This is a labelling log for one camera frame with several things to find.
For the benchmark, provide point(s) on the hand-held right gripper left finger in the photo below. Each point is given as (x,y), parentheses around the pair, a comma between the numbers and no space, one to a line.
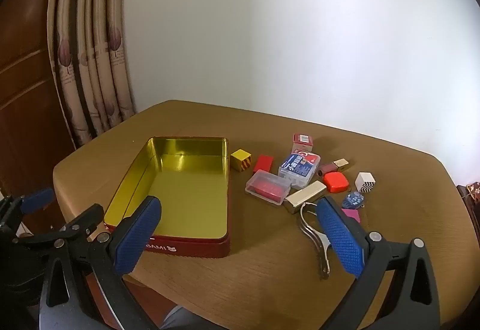
(137,236)

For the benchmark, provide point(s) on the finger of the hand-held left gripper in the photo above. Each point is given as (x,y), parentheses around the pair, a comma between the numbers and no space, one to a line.
(84,219)
(35,199)

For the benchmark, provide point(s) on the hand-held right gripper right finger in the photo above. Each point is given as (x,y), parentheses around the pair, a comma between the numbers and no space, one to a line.
(339,236)

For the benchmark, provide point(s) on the silver metal clip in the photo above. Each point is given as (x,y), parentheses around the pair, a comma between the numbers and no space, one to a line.
(313,236)

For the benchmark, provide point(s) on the shiny silver rectangular bar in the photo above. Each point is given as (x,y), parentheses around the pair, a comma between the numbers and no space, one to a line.
(305,196)

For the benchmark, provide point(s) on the orange-red square case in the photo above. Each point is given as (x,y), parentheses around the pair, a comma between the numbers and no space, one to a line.
(335,181)

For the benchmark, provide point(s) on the white cube with zigzag side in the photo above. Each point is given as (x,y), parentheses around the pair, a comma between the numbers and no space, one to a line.
(365,181)

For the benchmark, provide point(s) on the red tin box gold inside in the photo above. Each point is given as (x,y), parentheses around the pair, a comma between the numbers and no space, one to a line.
(187,195)

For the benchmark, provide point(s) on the pink rectangular block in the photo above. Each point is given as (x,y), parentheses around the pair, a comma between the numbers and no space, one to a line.
(332,168)

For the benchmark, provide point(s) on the clear box with blue label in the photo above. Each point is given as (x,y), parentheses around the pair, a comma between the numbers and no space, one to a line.
(299,166)

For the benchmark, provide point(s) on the clear box with red contents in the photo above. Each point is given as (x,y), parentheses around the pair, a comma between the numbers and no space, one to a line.
(268,187)

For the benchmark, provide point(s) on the red rectangular block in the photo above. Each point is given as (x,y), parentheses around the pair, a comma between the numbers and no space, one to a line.
(262,164)

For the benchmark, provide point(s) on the yellow cube with striped side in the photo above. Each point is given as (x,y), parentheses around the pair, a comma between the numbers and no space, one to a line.
(240,159)

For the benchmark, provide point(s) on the tan tablecloth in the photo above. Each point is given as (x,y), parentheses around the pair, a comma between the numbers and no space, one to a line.
(281,270)

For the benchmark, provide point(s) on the person's leg in grey trousers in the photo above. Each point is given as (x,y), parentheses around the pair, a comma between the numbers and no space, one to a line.
(180,318)

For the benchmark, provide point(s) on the brown wooden door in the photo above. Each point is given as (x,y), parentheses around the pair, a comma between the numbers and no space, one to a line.
(26,89)

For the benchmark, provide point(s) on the brown patterned object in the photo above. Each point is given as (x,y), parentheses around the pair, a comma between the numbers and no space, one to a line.
(468,198)

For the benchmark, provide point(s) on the beige floral curtain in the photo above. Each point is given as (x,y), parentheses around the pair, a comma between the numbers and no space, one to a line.
(90,37)

